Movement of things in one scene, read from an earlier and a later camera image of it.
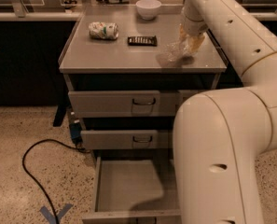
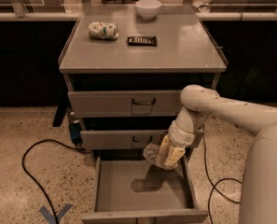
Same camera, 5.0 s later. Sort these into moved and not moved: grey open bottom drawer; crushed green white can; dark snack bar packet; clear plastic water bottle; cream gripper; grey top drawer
Moved: clear plastic water bottle; cream gripper
Not moved: grey top drawer; grey open bottom drawer; dark snack bar packet; crushed green white can
